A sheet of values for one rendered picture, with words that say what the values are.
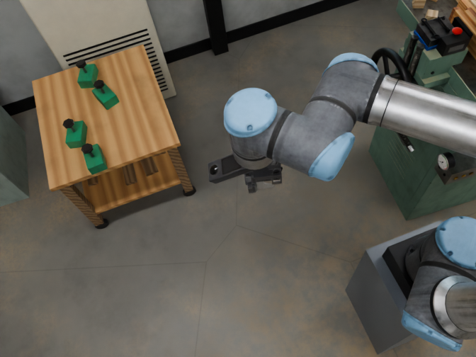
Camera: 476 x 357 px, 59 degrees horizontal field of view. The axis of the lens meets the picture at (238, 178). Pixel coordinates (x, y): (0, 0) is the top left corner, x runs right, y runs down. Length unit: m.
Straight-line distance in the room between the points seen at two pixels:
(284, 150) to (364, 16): 2.48
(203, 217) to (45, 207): 0.88
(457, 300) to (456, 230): 0.22
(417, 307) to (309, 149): 0.64
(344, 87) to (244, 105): 0.17
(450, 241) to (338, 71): 0.63
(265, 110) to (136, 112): 1.32
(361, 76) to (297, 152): 0.18
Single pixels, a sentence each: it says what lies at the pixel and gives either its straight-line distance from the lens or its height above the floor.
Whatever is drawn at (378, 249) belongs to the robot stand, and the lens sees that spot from 1.57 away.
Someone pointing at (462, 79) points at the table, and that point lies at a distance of 1.57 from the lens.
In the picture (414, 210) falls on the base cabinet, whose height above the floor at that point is 0.13.
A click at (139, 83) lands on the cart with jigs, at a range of 2.08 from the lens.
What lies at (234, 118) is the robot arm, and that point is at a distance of 0.70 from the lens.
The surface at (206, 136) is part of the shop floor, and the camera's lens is 2.46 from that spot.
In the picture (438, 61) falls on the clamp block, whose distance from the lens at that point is 1.54.
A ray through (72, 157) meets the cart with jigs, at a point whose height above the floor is 0.53.
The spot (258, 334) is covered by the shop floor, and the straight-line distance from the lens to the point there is 2.02.
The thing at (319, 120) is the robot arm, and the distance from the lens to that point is 0.71.
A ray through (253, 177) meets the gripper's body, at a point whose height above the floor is 1.20.
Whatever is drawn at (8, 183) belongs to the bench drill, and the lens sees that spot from 2.50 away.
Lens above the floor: 1.99
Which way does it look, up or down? 60 degrees down
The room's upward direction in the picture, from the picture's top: 10 degrees counter-clockwise
